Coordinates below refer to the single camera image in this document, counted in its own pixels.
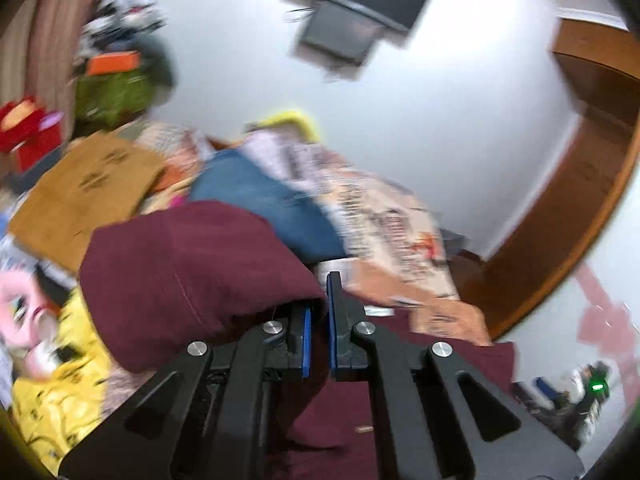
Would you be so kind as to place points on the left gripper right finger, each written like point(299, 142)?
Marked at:
point(435, 415)

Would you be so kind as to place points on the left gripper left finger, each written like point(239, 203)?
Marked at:
point(203, 416)

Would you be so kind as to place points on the yellow printed garment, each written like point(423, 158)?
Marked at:
point(54, 415)

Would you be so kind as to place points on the printed newspaper bedspread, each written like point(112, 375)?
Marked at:
point(396, 258)

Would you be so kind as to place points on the folded blue jeans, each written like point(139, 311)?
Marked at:
point(298, 221)

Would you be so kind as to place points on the wooden lap desk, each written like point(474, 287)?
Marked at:
point(100, 182)

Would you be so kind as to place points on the yellow curved foam tube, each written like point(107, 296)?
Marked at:
point(304, 125)

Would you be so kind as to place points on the green camouflage storage box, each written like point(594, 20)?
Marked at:
point(108, 101)

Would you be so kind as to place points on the red plush flower toy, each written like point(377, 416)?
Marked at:
point(19, 122)

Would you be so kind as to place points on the wooden wardrobe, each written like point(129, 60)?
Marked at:
point(600, 64)

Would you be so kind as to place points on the orange box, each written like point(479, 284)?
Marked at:
point(114, 62)

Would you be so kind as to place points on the clutter pile of papers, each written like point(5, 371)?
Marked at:
point(117, 23)

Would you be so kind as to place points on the striped red gold curtain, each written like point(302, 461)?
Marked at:
point(39, 39)

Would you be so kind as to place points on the small wall monitor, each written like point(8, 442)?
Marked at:
point(336, 33)

